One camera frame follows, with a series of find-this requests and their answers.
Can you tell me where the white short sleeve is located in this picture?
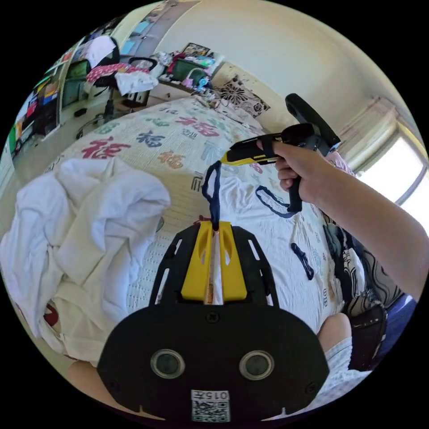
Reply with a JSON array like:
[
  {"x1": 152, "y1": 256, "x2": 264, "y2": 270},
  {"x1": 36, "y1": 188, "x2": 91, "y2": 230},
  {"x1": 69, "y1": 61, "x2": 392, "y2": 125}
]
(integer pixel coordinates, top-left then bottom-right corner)
[{"x1": 200, "y1": 160, "x2": 349, "y2": 336}]

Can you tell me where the person's right forearm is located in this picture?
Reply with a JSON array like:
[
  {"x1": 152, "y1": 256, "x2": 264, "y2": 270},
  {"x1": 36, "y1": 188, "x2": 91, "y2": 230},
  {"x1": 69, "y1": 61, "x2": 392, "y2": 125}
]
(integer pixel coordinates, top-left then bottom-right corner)
[{"x1": 315, "y1": 164, "x2": 429, "y2": 302}]

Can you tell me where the window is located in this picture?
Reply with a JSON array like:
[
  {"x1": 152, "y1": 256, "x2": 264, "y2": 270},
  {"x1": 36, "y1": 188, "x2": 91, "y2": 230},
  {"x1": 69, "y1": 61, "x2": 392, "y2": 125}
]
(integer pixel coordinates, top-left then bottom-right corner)
[{"x1": 354, "y1": 134, "x2": 427, "y2": 217}]

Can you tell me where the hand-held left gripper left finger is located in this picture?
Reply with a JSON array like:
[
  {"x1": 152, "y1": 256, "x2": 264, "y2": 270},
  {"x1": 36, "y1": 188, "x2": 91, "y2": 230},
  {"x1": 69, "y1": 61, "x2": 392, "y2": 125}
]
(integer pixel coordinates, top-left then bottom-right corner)
[{"x1": 181, "y1": 222, "x2": 214, "y2": 301}]

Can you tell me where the pile of clothes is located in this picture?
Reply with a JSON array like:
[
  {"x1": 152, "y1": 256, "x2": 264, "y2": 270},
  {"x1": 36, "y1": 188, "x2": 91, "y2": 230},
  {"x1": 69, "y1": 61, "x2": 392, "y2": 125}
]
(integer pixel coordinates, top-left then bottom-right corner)
[{"x1": 0, "y1": 156, "x2": 172, "y2": 364}]

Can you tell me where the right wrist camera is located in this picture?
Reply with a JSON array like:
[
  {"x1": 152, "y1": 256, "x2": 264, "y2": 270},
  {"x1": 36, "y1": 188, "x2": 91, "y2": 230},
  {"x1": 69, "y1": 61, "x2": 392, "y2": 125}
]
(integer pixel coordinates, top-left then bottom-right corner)
[{"x1": 285, "y1": 93, "x2": 341, "y2": 157}]

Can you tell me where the black office chair with clothes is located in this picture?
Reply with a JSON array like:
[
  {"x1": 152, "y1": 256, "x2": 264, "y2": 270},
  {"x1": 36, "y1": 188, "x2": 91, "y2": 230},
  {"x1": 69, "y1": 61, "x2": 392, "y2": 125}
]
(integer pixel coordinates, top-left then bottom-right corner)
[{"x1": 76, "y1": 35, "x2": 160, "y2": 135}]

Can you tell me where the curtain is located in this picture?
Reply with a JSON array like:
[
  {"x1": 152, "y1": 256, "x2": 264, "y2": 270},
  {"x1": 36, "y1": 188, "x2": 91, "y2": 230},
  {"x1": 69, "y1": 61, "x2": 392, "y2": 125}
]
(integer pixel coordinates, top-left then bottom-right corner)
[{"x1": 341, "y1": 96, "x2": 400, "y2": 168}]

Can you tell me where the shelf with colourful things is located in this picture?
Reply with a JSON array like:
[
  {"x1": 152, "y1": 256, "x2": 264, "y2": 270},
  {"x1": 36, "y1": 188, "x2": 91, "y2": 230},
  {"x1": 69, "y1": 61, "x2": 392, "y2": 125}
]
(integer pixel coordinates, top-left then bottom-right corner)
[{"x1": 9, "y1": 55, "x2": 93, "y2": 158}]

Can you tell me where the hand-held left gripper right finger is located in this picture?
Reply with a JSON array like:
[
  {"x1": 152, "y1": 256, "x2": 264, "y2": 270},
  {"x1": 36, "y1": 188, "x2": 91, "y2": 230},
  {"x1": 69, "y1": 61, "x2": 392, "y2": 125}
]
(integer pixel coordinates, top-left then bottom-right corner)
[{"x1": 215, "y1": 221, "x2": 248, "y2": 301}]

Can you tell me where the black bag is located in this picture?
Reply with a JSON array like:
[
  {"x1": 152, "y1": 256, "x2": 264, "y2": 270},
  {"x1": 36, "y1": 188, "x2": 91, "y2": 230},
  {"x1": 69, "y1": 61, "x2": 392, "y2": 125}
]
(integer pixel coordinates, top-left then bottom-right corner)
[{"x1": 348, "y1": 303, "x2": 388, "y2": 372}]

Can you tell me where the person's right hand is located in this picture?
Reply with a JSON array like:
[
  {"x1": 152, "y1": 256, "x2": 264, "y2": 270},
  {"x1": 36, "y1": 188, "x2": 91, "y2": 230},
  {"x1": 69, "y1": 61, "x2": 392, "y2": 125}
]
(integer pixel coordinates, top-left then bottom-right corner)
[{"x1": 256, "y1": 139, "x2": 333, "y2": 206}]

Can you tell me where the black and white floral pillow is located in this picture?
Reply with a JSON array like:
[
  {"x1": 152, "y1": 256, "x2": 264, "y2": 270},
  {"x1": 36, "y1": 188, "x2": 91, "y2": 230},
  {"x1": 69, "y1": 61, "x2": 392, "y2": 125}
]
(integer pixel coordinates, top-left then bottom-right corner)
[{"x1": 213, "y1": 75, "x2": 271, "y2": 118}]

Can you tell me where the cluttered desk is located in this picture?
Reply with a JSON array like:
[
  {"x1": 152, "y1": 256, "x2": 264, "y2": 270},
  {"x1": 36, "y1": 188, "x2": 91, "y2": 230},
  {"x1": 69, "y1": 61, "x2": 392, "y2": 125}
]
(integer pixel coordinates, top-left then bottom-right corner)
[{"x1": 150, "y1": 42, "x2": 226, "y2": 98}]

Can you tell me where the black and white patterned cloth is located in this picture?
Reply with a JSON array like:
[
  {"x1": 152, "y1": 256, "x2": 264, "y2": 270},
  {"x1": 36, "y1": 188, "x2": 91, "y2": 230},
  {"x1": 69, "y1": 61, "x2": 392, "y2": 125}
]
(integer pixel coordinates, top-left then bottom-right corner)
[{"x1": 323, "y1": 219, "x2": 407, "y2": 318}]

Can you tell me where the bed with printed quilt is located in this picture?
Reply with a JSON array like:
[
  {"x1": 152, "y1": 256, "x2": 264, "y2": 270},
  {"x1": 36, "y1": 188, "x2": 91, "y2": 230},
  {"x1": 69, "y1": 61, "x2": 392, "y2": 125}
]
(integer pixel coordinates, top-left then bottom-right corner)
[{"x1": 0, "y1": 95, "x2": 353, "y2": 339}]

